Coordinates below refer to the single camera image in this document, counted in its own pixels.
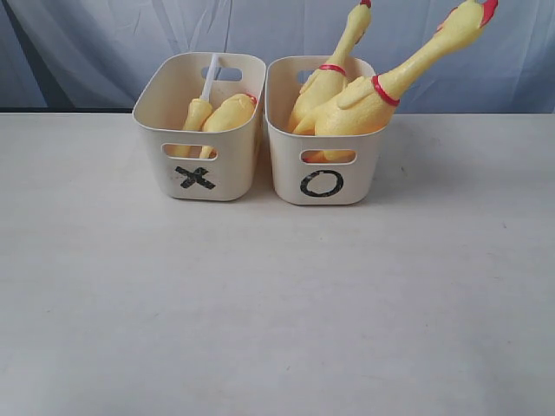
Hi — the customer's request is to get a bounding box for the headless yellow rubber chicken body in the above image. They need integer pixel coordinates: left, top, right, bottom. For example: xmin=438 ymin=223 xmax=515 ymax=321
xmin=201 ymin=93 xmax=258 ymax=133

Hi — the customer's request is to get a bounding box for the detached chicken head with tube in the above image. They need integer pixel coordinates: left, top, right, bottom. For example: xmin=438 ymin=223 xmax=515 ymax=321
xmin=168 ymin=53 xmax=219 ymax=158

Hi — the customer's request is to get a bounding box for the yellow rubber chicken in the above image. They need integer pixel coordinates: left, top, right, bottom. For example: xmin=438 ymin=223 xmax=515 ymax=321
xmin=292 ymin=0 xmax=499 ymax=136
xmin=287 ymin=0 xmax=372 ymax=133

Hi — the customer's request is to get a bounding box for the cream bin marked O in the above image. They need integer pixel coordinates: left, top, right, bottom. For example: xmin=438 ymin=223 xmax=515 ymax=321
xmin=264 ymin=55 xmax=386 ymax=205

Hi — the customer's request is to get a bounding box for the cream bin marked X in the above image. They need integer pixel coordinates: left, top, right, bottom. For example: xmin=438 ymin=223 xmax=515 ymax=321
xmin=132 ymin=52 xmax=266 ymax=201

